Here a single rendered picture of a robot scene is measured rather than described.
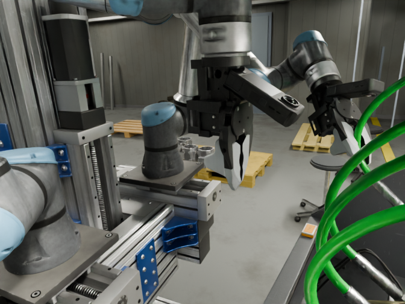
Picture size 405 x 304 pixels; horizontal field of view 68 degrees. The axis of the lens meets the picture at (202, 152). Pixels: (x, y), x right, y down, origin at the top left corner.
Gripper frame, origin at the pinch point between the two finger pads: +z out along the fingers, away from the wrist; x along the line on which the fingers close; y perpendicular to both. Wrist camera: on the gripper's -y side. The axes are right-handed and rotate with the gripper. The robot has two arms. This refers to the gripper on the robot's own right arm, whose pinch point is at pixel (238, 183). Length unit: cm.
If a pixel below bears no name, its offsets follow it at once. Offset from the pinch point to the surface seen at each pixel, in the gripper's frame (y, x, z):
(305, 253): -6.4, -24.2, 27.5
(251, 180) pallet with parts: 100, -236, 114
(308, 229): -4.8, -33.2, 26.3
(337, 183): -14.4, -3.2, -1.6
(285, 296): -6.4, -8.4, 27.5
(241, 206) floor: 91, -194, 123
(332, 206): -15.2, 4.6, -1.9
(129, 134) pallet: 380, -330, 116
